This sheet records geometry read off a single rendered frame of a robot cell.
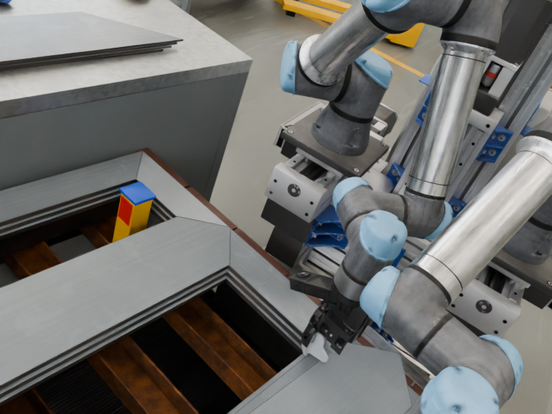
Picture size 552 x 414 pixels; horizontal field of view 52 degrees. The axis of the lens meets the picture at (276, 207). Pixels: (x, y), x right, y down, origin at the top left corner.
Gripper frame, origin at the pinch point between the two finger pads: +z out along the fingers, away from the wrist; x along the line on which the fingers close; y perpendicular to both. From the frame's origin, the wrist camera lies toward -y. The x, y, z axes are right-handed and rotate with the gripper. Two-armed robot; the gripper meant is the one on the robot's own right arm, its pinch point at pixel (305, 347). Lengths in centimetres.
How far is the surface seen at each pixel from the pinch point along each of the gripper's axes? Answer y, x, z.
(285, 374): 1.4, -7.7, 0.8
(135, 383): -20.8, -22.7, 17.6
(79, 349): -25.1, -34.5, 2.0
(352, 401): 13.3, -1.1, 0.6
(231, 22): -277, 281, 87
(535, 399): 55, 144, 85
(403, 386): 18.2, 10.8, 0.6
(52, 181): -66, -15, 1
